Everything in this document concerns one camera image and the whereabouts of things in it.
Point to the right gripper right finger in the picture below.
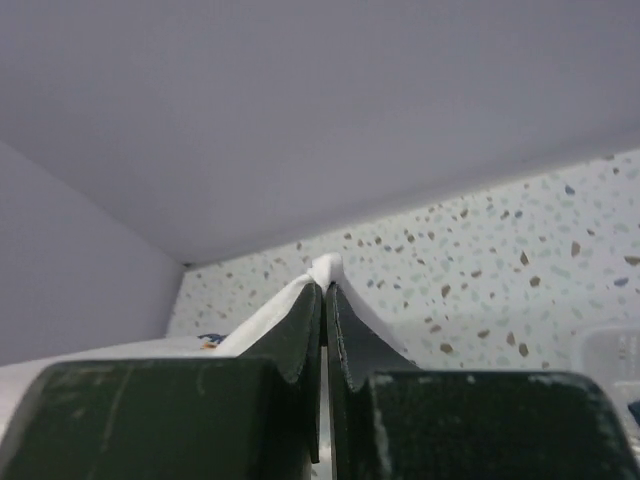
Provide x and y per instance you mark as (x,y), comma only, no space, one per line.
(391,419)

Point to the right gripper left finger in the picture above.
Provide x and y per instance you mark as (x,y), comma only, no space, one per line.
(254,416)

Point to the white printed tank top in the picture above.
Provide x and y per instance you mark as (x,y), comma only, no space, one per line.
(324,271)

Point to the white plastic laundry basket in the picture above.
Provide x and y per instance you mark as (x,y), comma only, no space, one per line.
(609,354)

